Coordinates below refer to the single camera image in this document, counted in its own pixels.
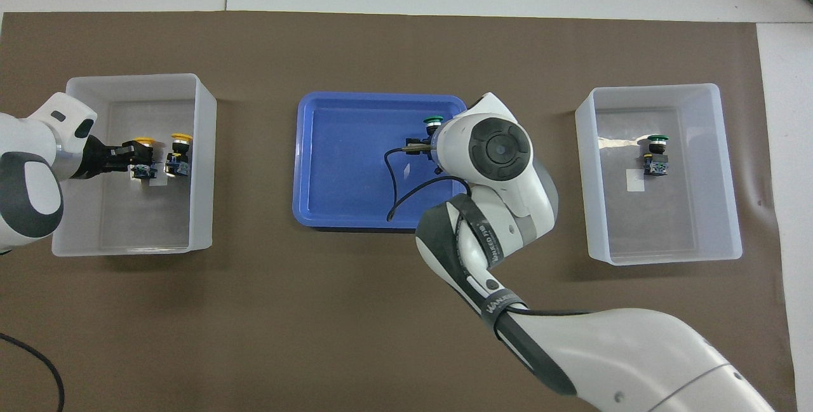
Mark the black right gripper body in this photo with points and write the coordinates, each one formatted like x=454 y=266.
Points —
x=427 y=152

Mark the small white box label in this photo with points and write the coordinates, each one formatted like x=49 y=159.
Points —
x=635 y=180
x=159 y=182

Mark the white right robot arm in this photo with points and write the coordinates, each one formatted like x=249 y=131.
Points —
x=498 y=145

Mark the yellow push button switch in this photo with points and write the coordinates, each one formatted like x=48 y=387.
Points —
x=145 y=141
x=180 y=161

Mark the green push button switch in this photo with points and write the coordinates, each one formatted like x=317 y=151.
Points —
x=657 y=158
x=434 y=122

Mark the translucent white plastic box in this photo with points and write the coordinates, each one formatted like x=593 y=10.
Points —
x=654 y=228
x=146 y=221

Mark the brown table mat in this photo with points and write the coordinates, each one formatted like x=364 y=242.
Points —
x=254 y=323

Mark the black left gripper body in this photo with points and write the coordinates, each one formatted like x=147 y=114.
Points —
x=105 y=159

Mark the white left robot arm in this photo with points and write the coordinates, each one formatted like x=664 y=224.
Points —
x=25 y=139

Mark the blue plastic tray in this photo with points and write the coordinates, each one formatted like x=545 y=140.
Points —
x=343 y=196

